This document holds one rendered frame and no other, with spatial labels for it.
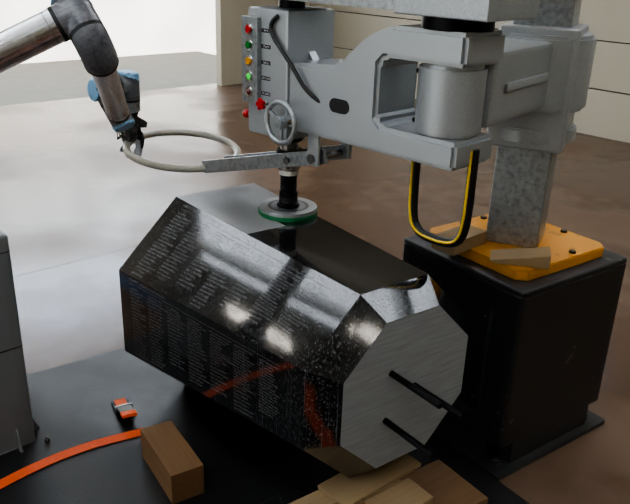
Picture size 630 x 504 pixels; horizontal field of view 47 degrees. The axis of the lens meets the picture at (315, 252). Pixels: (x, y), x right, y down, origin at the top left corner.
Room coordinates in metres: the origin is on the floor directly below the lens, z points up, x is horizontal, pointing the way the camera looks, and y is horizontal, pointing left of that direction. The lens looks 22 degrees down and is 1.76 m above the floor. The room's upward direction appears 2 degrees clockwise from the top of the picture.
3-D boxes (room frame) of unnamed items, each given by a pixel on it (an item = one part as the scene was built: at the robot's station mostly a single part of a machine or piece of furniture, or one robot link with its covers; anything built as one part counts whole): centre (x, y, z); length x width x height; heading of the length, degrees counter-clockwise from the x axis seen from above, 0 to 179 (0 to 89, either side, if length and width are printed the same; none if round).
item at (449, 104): (2.10, -0.37, 1.39); 0.19 x 0.19 x 0.20
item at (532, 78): (2.46, -0.64, 1.41); 0.74 x 0.34 x 0.25; 143
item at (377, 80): (2.27, -0.17, 1.35); 0.74 x 0.23 x 0.49; 46
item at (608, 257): (2.62, -0.76, 0.37); 0.66 x 0.66 x 0.74; 36
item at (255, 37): (2.52, 0.23, 1.42); 0.08 x 0.03 x 0.28; 46
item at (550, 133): (2.62, -0.76, 1.36); 0.35 x 0.35 x 0.41
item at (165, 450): (2.12, 0.48, 0.07); 0.30 x 0.12 x 0.12; 33
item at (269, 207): (2.56, 0.10, 0.89); 0.21 x 0.21 x 0.01
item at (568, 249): (2.62, -0.76, 0.76); 0.49 x 0.49 x 0.05; 36
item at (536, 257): (2.38, -0.72, 0.80); 0.20 x 0.10 x 0.05; 76
